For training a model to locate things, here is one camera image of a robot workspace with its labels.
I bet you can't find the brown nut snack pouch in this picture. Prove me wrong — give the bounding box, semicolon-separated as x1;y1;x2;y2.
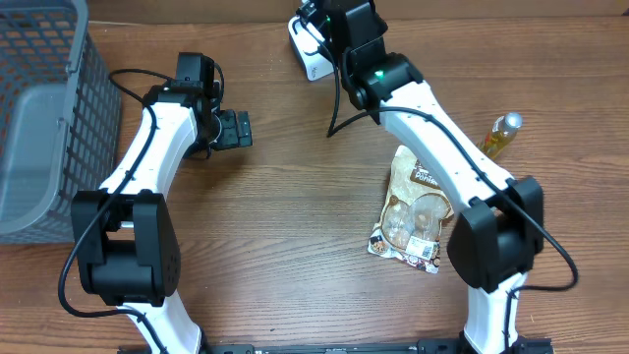
368;146;453;273

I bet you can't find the yellow oil bottle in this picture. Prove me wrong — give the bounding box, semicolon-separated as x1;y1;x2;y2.
477;112;524;160

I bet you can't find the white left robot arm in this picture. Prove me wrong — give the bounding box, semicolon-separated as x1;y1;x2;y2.
58;52;253;353

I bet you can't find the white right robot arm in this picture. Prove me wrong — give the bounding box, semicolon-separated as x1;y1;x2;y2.
289;1;553;353

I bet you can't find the white barcode scanner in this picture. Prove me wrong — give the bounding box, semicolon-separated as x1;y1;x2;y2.
287;16;333;82

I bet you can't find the grey plastic mesh basket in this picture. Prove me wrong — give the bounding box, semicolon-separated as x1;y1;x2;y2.
1;0;121;244

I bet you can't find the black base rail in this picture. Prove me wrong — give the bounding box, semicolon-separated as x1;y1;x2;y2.
117;336;554;354

